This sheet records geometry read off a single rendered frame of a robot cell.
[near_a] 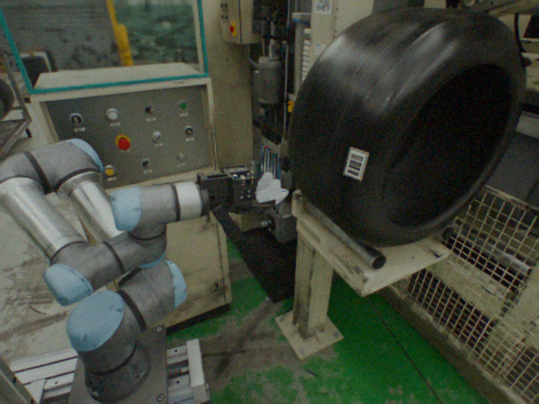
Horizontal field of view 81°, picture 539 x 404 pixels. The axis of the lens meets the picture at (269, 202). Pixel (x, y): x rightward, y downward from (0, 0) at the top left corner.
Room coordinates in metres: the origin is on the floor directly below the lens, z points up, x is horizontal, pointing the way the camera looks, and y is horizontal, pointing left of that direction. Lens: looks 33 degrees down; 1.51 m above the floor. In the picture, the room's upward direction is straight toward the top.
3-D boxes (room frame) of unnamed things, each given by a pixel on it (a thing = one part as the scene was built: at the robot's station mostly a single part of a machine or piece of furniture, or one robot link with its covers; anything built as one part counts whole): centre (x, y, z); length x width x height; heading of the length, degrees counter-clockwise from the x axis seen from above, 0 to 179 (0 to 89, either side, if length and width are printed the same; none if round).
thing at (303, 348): (1.08, -0.21, 0.02); 0.27 x 0.27 x 0.04; 27
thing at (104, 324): (0.45, 0.37, 0.88); 0.13 x 0.12 x 0.14; 140
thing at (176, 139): (1.23, 0.55, 0.63); 0.56 x 0.41 x 1.27; 117
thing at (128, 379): (0.44, 0.38, 0.77); 0.15 x 0.15 x 0.10
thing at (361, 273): (0.79, -0.22, 0.83); 0.36 x 0.09 x 0.06; 27
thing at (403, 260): (0.86, -0.34, 0.80); 0.37 x 0.36 x 0.02; 117
